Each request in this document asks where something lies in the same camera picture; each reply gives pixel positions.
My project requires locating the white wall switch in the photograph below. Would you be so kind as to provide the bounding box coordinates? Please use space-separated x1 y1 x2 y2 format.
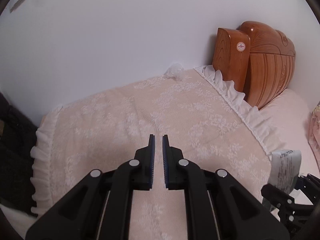
10 0 25 13

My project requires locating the crumpled clear plastic bag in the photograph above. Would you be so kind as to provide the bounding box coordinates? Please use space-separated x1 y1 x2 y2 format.
164 63 184 80

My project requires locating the wooden bed headboard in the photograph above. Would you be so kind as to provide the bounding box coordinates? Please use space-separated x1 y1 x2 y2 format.
213 21 296 109

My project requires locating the white green paper package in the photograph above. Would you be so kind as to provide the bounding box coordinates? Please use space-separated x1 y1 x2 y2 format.
268 150 302 194

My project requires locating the lace tablecloth with ruffle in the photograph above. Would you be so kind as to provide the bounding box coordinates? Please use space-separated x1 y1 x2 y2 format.
30 67 282 239

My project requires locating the folded pink blanket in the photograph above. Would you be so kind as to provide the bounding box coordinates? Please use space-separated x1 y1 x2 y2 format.
308 105 320 154

